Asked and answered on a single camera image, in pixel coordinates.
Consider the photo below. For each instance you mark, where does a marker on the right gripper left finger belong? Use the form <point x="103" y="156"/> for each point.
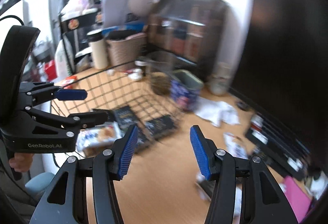
<point x="65" y="201"/>

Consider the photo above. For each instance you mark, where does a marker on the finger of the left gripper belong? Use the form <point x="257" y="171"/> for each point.
<point x="36" y="93"/>
<point x="37" y="120"/>

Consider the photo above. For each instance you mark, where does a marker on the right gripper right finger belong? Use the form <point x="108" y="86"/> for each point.
<point x="263" y="200"/>

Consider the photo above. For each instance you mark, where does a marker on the Aji cracker snack packet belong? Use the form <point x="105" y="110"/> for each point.
<point x="92" y="141"/>

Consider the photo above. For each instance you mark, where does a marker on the white blue snack packet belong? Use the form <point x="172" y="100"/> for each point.
<point x="235" y="146"/>

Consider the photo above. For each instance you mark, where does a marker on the black Face tissue pack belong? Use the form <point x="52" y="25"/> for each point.
<point x="159" y="127"/>
<point x="205" y="187"/>
<point x="125" y="117"/>

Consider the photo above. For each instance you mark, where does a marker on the person left hand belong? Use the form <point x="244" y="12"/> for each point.
<point x="21" y="162"/>

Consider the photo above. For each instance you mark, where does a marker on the pink mouse pad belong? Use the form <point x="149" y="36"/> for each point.
<point x="297" y="199"/>

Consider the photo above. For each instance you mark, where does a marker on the black mechanical keyboard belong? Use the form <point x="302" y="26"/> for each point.
<point x="276" y="151"/>

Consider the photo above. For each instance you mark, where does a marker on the cream thermos bottle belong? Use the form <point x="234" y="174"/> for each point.
<point x="98" y="49"/>

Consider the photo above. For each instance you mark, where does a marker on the beige woven basket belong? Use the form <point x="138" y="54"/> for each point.
<point x="123" y="53"/>

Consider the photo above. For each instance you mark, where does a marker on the clear glass jar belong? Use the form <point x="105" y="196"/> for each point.
<point x="160" y="65"/>

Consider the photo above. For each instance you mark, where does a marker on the white crumpled cloth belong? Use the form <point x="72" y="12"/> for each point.
<point x="216" y="112"/>

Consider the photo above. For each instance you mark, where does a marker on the blue tin can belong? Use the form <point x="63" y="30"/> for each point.
<point x="185" y="89"/>

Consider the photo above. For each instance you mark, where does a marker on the black curved monitor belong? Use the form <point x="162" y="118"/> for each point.
<point x="282" y="72"/>

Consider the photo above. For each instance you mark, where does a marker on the dark acrylic storage cabinet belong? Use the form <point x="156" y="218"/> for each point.
<point x="190" y="29"/>

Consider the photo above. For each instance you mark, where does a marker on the black wire basket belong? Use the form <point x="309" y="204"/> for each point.
<point x="109" y="92"/>

